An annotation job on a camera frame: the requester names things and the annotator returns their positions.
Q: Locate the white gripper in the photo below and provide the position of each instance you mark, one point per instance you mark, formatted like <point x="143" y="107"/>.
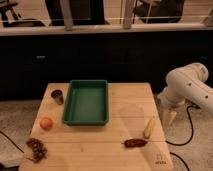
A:
<point x="169" y="115"/>

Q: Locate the dark red pepper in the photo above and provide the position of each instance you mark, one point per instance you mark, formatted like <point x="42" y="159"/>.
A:
<point x="131" y="143"/>

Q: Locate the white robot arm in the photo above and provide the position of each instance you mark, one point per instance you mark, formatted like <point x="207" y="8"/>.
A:
<point x="185" y="83"/>

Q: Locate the green plastic tray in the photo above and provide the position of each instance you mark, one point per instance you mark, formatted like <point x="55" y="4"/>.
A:
<point x="86" y="103"/>

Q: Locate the yellow corn cob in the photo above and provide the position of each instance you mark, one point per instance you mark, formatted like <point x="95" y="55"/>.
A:
<point x="149" y="128"/>

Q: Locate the small metal cup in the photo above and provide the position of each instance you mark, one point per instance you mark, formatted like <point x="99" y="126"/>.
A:
<point x="57" y="95"/>

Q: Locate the orange fruit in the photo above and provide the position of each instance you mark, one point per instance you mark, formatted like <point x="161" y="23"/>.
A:
<point x="46" y="123"/>

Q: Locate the dark grape bunch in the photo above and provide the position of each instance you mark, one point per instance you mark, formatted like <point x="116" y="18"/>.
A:
<point x="38" y="149"/>

